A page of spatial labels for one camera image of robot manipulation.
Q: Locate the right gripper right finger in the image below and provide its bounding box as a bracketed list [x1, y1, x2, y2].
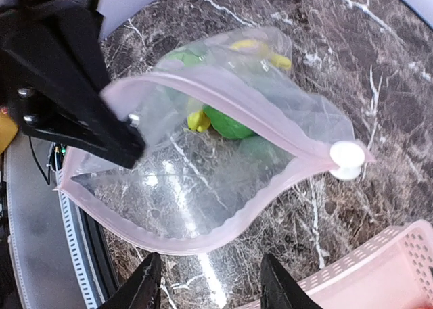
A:
[260, 254, 321, 309]

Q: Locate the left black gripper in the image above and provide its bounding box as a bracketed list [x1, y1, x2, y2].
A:
[1, 0, 145, 168]

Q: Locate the white slotted cable duct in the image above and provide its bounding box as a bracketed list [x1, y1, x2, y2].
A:
[55, 173, 102, 309]

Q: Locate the black front rail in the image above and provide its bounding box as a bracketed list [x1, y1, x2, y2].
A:
[78, 209, 120, 304]

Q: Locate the green toy cabbage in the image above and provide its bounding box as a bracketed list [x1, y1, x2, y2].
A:
[163, 48, 256, 139]

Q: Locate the clear zip top bag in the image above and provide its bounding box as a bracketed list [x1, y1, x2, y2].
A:
[57, 27, 375, 256]

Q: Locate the yellow toy banana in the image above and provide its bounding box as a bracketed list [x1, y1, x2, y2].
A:
[187, 39, 292, 133]

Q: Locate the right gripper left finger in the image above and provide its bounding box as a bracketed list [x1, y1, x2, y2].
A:
[101, 253, 162, 309]

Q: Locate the pink perforated plastic basket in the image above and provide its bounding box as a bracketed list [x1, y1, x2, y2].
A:
[245, 220, 432, 308]

